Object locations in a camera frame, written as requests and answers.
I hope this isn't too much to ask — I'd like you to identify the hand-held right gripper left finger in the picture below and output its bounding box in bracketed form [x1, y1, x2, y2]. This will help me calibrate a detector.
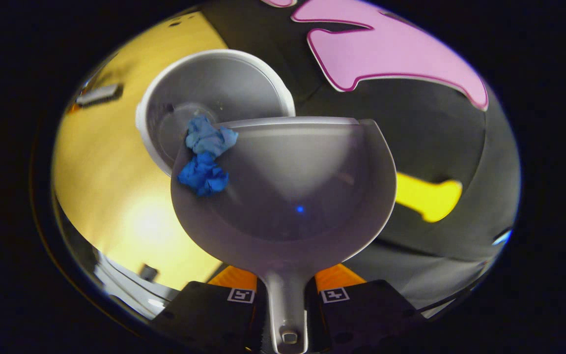
[153, 265, 270, 354]

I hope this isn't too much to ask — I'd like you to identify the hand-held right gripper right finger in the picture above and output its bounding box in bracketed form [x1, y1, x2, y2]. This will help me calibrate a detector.
[308, 264, 426, 354]

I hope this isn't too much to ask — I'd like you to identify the dark blue paper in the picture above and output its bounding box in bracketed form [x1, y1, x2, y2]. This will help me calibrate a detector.
[178, 152, 229, 197]

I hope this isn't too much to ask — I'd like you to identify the small grey dustpan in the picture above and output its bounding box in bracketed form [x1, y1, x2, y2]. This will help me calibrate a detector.
[170, 117, 397, 354]

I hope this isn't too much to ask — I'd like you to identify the light blue paper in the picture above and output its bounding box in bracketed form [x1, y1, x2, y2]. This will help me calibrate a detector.
[186, 116, 238, 157]

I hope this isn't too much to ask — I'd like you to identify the black backdrop cloth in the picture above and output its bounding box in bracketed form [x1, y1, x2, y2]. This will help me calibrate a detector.
[199, 0, 522, 315]

